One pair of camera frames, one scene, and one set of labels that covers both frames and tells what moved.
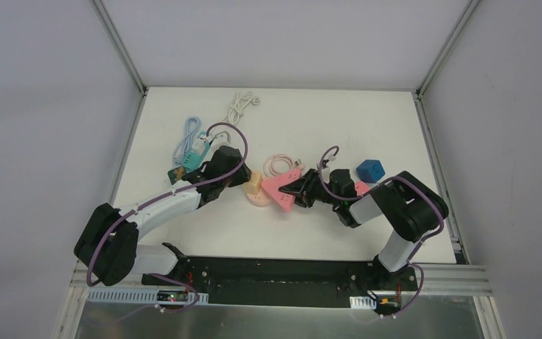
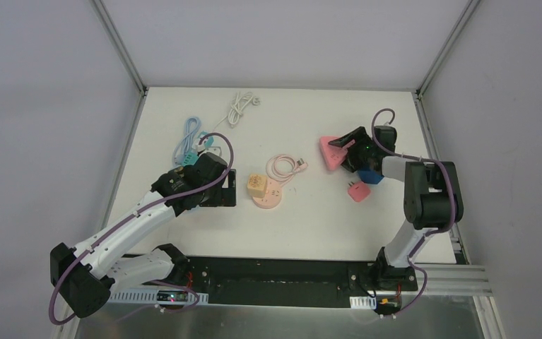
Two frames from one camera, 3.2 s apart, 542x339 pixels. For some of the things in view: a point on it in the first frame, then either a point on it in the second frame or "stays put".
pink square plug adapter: [360, 187] stays put
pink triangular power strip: [285, 199] → [333, 156]
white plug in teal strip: [198, 145] stays put
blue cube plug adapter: [371, 171] stays put
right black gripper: [305, 190] → [354, 152]
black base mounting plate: [284, 282] stays put
